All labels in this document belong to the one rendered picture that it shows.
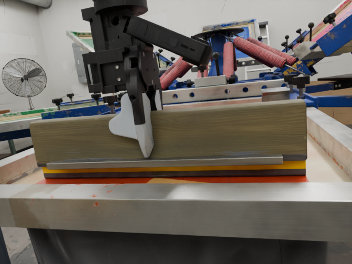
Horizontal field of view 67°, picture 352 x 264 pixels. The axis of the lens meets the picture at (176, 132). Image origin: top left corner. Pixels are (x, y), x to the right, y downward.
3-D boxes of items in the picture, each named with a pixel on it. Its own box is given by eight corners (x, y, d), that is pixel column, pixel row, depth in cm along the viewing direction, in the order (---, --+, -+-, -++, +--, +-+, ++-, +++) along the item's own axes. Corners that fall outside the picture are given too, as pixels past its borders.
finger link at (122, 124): (118, 158, 40) (112, 96, 39) (155, 156, 38) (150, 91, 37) (107, 162, 37) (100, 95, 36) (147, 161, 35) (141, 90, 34)
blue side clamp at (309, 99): (318, 126, 65) (318, 97, 64) (296, 127, 67) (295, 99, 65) (295, 108, 94) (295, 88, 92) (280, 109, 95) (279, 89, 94)
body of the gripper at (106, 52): (114, 93, 43) (101, 14, 41) (165, 87, 41) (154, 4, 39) (88, 98, 36) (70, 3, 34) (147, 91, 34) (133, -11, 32)
